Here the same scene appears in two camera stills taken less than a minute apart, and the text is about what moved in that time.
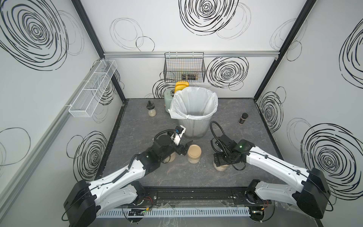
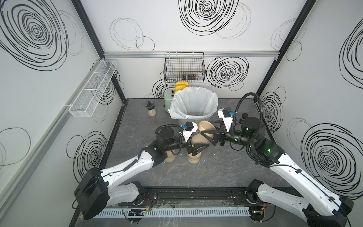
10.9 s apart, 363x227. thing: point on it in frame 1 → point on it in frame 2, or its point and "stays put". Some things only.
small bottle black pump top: [151, 106] stays put
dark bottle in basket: [188, 77] stays put
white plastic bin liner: [193, 103] stays put
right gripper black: [218, 160] → [221, 134]
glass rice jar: [221, 168] → [197, 137]
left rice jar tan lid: [172, 157] stays put
